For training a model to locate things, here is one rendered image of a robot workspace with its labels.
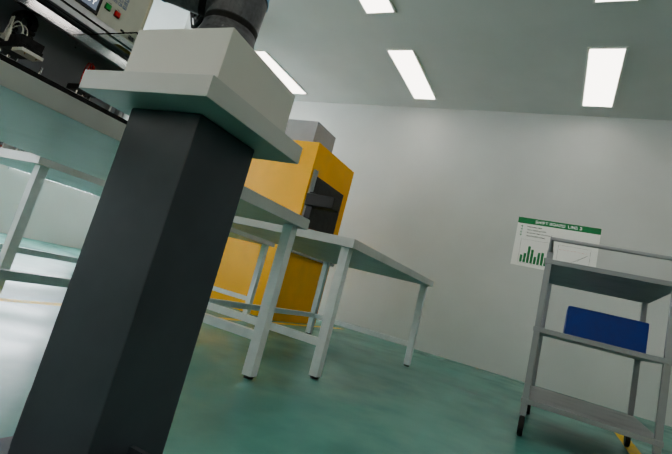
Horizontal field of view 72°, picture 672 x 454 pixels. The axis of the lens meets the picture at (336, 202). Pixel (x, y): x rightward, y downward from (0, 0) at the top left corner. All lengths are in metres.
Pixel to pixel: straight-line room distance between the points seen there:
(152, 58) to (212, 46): 0.14
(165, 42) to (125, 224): 0.34
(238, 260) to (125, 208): 4.31
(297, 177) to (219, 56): 4.23
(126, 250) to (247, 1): 0.55
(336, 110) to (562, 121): 3.25
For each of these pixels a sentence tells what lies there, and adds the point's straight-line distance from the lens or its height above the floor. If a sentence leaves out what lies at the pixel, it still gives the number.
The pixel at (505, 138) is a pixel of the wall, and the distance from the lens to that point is 6.53.
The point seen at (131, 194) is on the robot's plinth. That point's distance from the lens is 0.92.
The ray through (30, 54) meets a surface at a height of 0.87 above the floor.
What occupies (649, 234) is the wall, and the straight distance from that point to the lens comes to 6.19.
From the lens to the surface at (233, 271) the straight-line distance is 5.21.
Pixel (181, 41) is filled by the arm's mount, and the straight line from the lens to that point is 0.94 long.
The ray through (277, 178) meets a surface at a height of 1.48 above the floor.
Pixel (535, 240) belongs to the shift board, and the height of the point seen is 1.64.
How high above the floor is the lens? 0.47
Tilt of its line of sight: 10 degrees up
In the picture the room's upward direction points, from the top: 15 degrees clockwise
